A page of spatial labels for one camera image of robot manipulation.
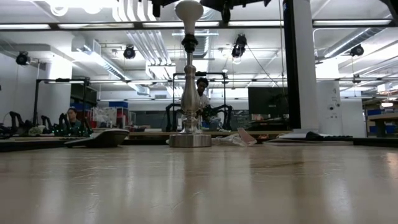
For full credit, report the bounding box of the black rig beam with lights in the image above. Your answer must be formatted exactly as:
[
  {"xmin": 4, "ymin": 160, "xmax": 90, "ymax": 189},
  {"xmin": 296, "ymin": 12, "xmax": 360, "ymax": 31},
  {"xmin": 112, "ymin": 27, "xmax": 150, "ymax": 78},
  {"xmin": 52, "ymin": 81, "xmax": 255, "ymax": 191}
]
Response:
[{"xmin": 0, "ymin": 19, "xmax": 398, "ymax": 31}]

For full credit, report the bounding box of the black monitor screen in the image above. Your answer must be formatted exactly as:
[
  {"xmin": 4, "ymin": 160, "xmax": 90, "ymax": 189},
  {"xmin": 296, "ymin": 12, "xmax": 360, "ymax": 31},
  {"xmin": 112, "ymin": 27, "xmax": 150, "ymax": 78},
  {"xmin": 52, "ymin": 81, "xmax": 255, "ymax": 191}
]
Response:
[{"xmin": 248, "ymin": 87, "xmax": 289, "ymax": 116}]

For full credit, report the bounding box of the black background station frame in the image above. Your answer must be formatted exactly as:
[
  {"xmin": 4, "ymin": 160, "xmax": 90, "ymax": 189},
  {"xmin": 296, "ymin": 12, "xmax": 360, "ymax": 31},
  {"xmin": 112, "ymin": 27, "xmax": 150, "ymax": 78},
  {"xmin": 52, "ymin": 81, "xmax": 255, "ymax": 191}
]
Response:
[
  {"xmin": 33, "ymin": 78, "xmax": 91, "ymax": 137},
  {"xmin": 172, "ymin": 72, "xmax": 227, "ymax": 131}
]

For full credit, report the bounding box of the white flood lightbulb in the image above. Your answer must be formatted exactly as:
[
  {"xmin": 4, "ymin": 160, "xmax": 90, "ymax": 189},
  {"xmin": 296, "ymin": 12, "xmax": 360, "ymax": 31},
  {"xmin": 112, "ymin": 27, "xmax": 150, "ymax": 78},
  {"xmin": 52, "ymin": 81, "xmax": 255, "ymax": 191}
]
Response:
[{"xmin": 175, "ymin": 0, "xmax": 205, "ymax": 35}]

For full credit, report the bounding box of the wooden workbench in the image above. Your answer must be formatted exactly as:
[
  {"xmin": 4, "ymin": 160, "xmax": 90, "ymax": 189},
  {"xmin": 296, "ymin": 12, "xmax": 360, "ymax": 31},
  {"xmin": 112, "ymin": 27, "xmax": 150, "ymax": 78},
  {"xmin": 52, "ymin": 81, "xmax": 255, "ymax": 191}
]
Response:
[{"xmin": 368, "ymin": 113, "xmax": 398, "ymax": 138}]

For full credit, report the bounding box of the black ceiling-hung device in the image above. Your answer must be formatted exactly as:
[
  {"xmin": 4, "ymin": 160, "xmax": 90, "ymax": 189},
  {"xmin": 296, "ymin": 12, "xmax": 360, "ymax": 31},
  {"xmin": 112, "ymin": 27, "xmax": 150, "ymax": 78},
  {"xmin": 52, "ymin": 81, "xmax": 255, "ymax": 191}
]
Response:
[
  {"xmin": 231, "ymin": 34, "xmax": 248, "ymax": 59},
  {"xmin": 123, "ymin": 45, "xmax": 137, "ymax": 60},
  {"xmin": 15, "ymin": 51, "xmax": 30, "ymax": 67},
  {"xmin": 350, "ymin": 44, "xmax": 365, "ymax": 58}
]

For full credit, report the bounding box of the silver table lamp base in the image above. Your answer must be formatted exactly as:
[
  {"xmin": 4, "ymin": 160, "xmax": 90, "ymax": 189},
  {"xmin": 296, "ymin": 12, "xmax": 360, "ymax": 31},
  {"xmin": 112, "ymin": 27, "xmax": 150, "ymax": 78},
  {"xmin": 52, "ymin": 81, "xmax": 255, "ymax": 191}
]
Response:
[{"xmin": 169, "ymin": 33, "xmax": 213, "ymax": 148}]

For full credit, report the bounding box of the red storage bin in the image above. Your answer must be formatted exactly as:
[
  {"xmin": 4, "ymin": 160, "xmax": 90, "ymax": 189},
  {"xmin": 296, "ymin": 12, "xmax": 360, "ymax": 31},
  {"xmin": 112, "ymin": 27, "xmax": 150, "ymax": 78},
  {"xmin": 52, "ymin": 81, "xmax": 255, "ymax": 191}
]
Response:
[{"xmin": 116, "ymin": 108, "xmax": 129, "ymax": 129}]

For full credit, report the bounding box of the person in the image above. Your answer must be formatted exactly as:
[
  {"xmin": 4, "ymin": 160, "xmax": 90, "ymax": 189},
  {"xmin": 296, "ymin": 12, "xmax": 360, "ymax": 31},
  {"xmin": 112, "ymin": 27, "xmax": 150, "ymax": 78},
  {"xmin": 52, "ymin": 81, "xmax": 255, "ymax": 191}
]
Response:
[
  {"xmin": 195, "ymin": 77, "xmax": 223, "ymax": 131},
  {"xmin": 66, "ymin": 107, "xmax": 83, "ymax": 136}
]

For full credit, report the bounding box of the clear lamp power cord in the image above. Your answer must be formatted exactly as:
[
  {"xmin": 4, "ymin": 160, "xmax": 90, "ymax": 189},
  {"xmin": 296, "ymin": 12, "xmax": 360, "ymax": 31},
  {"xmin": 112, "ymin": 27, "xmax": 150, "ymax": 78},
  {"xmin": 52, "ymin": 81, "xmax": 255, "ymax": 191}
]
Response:
[{"xmin": 211, "ymin": 127, "xmax": 258, "ymax": 147}]

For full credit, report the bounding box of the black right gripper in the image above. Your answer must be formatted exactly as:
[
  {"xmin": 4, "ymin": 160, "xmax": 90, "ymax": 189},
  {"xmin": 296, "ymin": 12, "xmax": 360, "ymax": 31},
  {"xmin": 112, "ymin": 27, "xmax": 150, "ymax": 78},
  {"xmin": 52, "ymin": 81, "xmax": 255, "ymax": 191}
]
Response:
[{"xmin": 200, "ymin": 0, "xmax": 272, "ymax": 24}]

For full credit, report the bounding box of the grey desk calculator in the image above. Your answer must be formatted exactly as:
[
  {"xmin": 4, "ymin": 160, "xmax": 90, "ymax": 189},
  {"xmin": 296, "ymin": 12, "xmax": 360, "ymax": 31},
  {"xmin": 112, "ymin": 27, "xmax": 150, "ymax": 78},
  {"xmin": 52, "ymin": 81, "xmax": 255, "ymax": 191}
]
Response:
[{"xmin": 64, "ymin": 129, "xmax": 130, "ymax": 149}]

